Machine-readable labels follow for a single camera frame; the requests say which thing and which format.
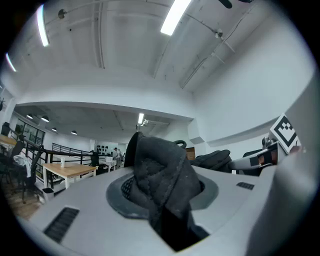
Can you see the white security camera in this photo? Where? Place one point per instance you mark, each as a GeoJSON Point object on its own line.
{"type": "Point", "coordinates": [145, 122]}

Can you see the white waste bin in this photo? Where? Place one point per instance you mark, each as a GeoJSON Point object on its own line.
{"type": "Point", "coordinates": [48, 193]}

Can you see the wooden desk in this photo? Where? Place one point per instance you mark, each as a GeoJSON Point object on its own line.
{"type": "Point", "coordinates": [7, 140]}

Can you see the round ceiling fixture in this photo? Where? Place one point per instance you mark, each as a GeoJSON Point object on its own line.
{"type": "Point", "coordinates": [62, 13]}
{"type": "Point", "coordinates": [218, 33]}

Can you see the wooden table white legs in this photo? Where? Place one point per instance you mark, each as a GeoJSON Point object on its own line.
{"type": "Point", "coordinates": [70, 170]}

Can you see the black fabric bag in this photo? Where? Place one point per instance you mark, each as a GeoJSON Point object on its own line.
{"type": "Point", "coordinates": [165, 175]}

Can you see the black metal railing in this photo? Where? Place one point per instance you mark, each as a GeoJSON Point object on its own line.
{"type": "Point", "coordinates": [62, 153]}

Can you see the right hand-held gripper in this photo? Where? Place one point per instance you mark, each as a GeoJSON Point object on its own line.
{"type": "Point", "coordinates": [285, 132]}

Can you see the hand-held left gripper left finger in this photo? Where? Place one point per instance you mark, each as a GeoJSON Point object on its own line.
{"type": "Point", "coordinates": [95, 225]}

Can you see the short ceiling strip light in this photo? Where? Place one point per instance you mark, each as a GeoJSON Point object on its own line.
{"type": "Point", "coordinates": [141, 118]}

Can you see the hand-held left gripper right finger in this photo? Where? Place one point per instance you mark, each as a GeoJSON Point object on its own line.
{"type": "Point", "coordinates": [225, 200]}

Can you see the white cup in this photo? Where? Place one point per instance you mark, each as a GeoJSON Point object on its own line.
{"type": "Point", "coordinates": [62, 162]}

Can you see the black office chair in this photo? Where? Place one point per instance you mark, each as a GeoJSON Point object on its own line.
{"type": "Point", "coordinates": [94, 158]}
{"type": "Point", "coordinates": [31, 178]}

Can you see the brown wooden door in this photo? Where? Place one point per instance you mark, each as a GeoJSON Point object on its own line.
{"type": "Point", "coordinates": [190, 153]}

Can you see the white cloth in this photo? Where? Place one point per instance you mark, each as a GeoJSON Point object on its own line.
{"type": "Point", "coordinates": [22, 162]}

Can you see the long ceiling strip light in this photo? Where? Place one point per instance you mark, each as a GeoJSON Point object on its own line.
{"type": "Point", "coordinates": [175, 15]}
{"type": "Point", "coordinates": [10, 62]}
{"type": "Point", "coordinates": [42, 27]}

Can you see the white desk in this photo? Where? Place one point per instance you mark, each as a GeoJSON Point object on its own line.
{"type": "Point", "coordinates": [107, 161]}

